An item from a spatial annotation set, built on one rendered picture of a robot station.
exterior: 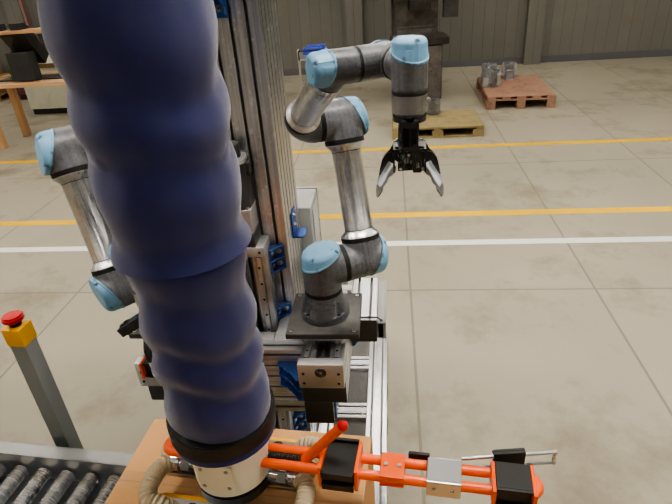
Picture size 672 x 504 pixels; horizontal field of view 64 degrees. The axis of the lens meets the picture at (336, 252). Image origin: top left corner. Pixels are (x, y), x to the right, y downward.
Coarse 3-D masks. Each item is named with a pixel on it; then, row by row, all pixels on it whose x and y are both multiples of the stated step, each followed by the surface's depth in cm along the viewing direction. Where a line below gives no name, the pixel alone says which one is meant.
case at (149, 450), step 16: (160, 432) 142; (288, 432) 139; (304, 432) 139; (320, 432) 139; (144, 448) 138; (160, 448) 137; (368, 448) 133; (128, 464) 134; (144, 464) 133; (368, 464) 129; (128, 480) 129; (176, 480) 128; (192, 480) 128; (112, 496) 126; (128, 496) 125; (272, 496) 123; (288, 496) 123; (320, 496) 122; (336, 496) 122; (352, 496) 122; (368, 496) 130
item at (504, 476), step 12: (492, 468) 108; (504, 468) 108; (516, 468) 107; (528, 468) 107; (492, 480) 105; (504, 480) 105; (516, 480) 105; (528, 480) 105; (492, 492) 104; (504, 492) 104; (516, 492) 103; (528, 492) 103
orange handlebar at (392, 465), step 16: (272, 448) 118; (288, 448) 117; (304, 448) 117; (272, 464) 114; (288, 464) 114; (304, 464) 113; (384, 464) 111; (400, 464) 111; (416, 464) 112; (464, 464) 111; (368, 480) 110; (384, 480) 109; (400, 480) 109; (416, 480) 108
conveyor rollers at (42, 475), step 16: (0, 464) 187; (16, 480) 181; (32, 480) 179; (64, 480) 179; (96, 480) 180; (112, 480) 177; (0, 496) 175; (32, 496) 176; (48, 496) 173; (80, 496) 173
